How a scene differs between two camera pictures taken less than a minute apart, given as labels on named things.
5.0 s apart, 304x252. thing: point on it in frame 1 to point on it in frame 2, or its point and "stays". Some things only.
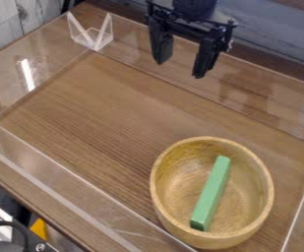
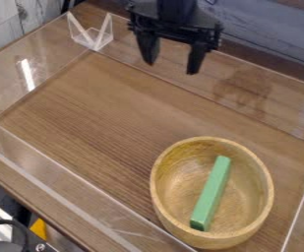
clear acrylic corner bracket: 91,37 stays
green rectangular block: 212,193 stays
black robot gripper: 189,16 to 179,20
